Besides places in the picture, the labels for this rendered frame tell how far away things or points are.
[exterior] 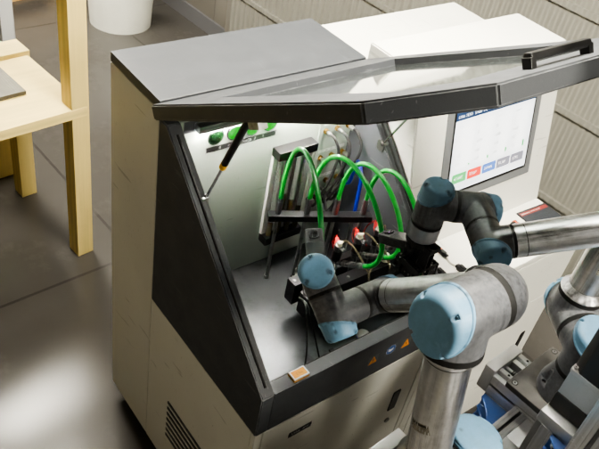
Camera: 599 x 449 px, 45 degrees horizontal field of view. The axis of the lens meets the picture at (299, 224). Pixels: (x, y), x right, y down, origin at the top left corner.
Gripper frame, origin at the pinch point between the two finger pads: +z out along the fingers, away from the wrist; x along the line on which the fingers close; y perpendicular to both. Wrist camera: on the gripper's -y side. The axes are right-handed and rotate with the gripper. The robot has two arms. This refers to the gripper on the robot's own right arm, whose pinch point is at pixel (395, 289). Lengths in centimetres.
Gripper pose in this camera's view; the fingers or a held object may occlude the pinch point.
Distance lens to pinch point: 186.2
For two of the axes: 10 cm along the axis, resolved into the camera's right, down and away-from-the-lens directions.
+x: 7.9, -2.9, 5.4
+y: 5.9, 5.8, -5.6
